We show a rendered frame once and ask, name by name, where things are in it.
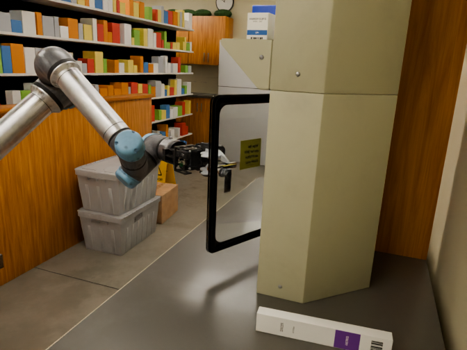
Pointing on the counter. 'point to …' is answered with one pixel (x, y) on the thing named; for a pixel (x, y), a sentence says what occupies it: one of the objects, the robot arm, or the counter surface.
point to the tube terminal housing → (328, 143)
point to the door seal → (217, 169)
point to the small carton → (260, 26)
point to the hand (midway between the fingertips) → (226, 165)
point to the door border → (212, 162)
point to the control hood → (252, 58)
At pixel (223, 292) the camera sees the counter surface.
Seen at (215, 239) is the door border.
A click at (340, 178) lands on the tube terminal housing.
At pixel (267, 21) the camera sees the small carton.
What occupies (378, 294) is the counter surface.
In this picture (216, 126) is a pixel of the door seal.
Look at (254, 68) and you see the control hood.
